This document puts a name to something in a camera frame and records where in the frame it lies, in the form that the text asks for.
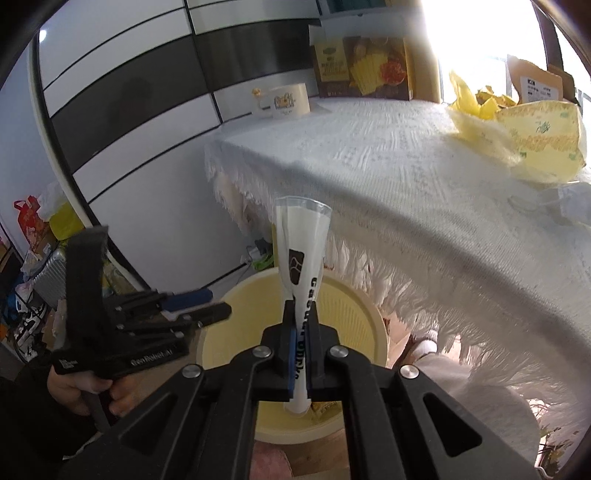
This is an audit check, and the pale yellow waste bin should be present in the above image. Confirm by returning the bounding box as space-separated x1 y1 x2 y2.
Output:
196 270 393 446

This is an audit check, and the brown snack box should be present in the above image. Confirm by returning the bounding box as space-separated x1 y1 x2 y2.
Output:
308 23 416 101

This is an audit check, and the yellow plastic bag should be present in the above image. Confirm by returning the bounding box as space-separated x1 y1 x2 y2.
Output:
449 70 522 165

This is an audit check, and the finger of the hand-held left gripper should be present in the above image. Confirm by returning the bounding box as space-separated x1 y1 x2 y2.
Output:
112 289 214 315
117 302 233 341

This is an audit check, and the person's left hand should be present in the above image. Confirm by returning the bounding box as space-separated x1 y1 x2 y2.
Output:
46 369 156 415

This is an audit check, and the black white panel wardrobe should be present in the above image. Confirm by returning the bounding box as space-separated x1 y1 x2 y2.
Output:
36 0 324 234

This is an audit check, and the pink fuzzy cloth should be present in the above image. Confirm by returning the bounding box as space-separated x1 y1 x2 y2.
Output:
251 442 293 480

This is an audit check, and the red gift bag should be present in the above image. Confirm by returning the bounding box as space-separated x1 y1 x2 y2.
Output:
12 196 51 254

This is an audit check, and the person's left forearm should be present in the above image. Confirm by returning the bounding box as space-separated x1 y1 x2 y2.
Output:
0 360 101 480

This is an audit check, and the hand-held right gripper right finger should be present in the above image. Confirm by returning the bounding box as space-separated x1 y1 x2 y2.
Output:
305 302 539 480

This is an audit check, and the kraft paper pouch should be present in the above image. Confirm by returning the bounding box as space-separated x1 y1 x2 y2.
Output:
506 54 576 105

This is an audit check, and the silver suitcase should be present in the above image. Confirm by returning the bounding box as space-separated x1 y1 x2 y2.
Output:
27 248 71 302

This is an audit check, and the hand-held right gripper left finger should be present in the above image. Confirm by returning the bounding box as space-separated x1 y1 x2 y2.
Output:
60 299 297 480

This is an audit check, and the yellow tissue pack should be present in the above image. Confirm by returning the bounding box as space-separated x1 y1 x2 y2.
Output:
496 100 588 184

